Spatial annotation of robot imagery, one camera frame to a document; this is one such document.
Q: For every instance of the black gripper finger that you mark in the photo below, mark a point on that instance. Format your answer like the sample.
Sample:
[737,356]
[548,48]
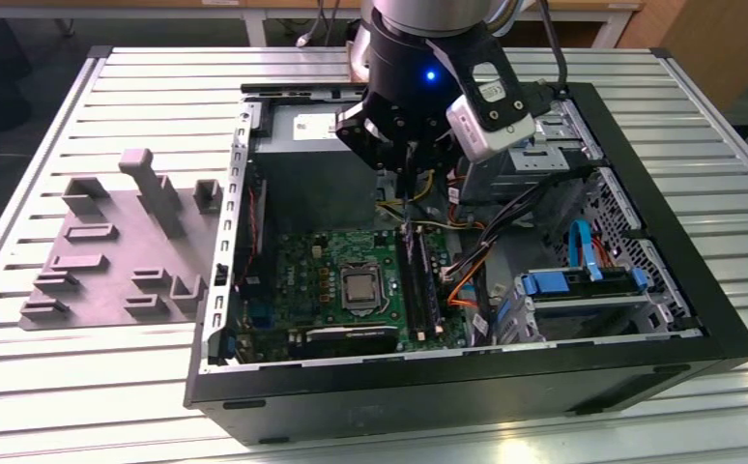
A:
[364,140]
[441,152]

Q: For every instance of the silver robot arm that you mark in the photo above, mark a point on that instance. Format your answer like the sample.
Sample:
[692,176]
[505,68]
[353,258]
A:
[425,12]

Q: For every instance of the grey power supply unit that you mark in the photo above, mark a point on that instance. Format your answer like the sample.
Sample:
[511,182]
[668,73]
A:
[303,188]

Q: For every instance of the silver optical drive cage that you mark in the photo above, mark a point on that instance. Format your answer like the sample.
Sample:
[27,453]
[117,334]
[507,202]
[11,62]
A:
[541,166]

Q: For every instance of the silver CPU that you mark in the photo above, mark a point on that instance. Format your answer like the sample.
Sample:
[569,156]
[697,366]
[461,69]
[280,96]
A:
[361,288]

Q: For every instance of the blue disk carrier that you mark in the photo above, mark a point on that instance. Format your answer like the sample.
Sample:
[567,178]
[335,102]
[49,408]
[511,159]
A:
[551,282]

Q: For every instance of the green motherboard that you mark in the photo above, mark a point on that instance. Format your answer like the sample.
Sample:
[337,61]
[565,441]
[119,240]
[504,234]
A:
[303,309]

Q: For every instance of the silver disk bay cage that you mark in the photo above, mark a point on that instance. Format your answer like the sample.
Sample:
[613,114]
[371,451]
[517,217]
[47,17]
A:
[593,302]

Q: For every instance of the grey parts rack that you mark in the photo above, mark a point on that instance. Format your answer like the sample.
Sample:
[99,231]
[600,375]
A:
[129,227]

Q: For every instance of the black graphics card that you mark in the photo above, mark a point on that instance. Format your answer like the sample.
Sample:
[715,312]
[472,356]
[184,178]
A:
[348,338]

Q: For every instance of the blue rear port connector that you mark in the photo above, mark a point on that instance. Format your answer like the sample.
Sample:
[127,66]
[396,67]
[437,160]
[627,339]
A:
[224,345]

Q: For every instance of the brown wooden cabinet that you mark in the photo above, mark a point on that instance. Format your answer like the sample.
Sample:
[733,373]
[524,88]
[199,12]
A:
[728,43]

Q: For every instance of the black PC case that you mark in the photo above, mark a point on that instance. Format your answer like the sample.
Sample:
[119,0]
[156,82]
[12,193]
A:
[412,401]

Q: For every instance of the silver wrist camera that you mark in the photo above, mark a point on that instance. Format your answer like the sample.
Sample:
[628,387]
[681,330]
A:
[477,140]

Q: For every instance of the black camera bracket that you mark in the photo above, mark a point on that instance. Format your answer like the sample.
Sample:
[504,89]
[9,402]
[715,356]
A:
[477,58]

